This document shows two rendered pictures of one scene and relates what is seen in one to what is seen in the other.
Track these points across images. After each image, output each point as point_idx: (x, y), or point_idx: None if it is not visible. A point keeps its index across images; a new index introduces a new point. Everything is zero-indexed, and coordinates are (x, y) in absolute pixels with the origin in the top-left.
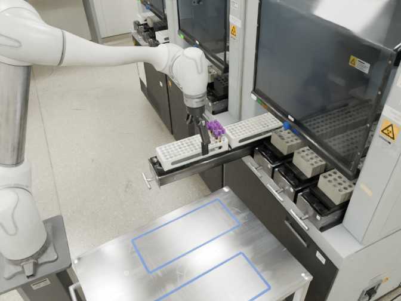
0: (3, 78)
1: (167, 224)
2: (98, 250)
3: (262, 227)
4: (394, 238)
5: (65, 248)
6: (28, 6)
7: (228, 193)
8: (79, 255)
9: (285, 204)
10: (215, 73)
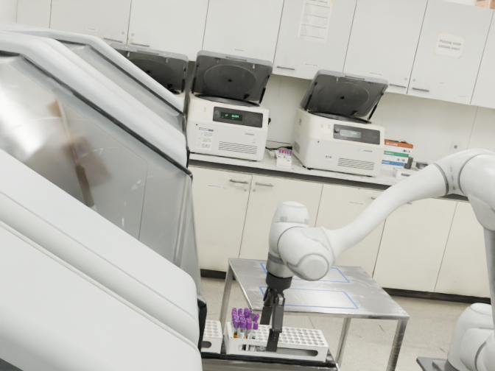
0: None
1: (323, 306)
2: (387, 312)
3: (242, 280)
4: None
5: (427, 368)
6: (479, 160)
7: (255, 303)
8: (404, 316)
9: None
10: None
